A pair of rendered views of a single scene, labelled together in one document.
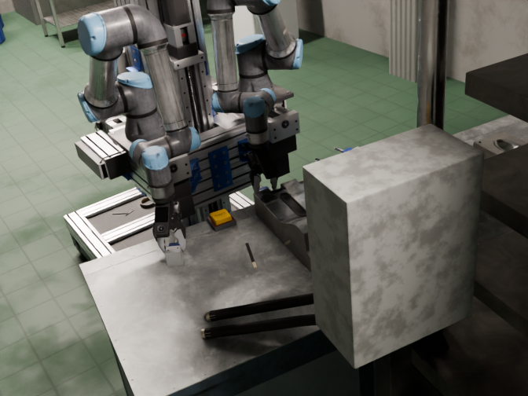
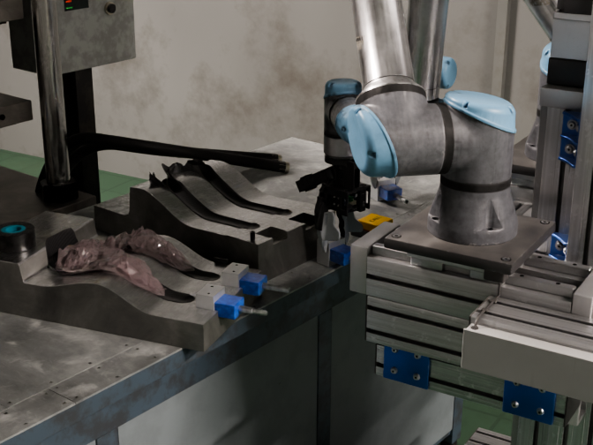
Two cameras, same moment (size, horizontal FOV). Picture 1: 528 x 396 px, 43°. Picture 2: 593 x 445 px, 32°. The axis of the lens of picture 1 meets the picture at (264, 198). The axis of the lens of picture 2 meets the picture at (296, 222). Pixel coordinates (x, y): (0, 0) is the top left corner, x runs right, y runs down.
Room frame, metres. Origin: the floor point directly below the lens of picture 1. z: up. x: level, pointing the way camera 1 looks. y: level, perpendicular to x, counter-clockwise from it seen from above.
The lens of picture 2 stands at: (3.81, -1.07, 1.67)
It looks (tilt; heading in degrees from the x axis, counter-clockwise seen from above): 21 degrees down; 151
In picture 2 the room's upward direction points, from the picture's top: straight up
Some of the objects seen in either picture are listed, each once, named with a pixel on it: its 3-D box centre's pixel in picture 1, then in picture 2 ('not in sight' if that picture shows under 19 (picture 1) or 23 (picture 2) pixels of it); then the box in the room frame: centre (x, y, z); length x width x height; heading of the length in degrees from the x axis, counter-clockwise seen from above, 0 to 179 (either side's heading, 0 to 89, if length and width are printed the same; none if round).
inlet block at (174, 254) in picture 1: (175, 247); (393, 193); (1.81, 0.31, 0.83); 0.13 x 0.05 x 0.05; 177
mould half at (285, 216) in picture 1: (321, 218); (212, 210); (1.81, -0.18, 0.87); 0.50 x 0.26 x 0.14; 22
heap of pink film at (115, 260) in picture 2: not in sight; (120, 253); (2.02, -0.47, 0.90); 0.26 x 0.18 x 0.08; 39
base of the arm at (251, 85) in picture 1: (254, 81); (473, 201); (2.52, -0.02, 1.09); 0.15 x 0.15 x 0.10
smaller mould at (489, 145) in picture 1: (507, 154); not in sight; (2.13, -0.92, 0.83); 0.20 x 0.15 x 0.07; 22
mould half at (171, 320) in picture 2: not in sight; (117, 275); (2.02, -0.48, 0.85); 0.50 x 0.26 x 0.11; 39
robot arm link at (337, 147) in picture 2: (256, 135); (342, 145); (2.08, 0.00, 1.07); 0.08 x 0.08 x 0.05
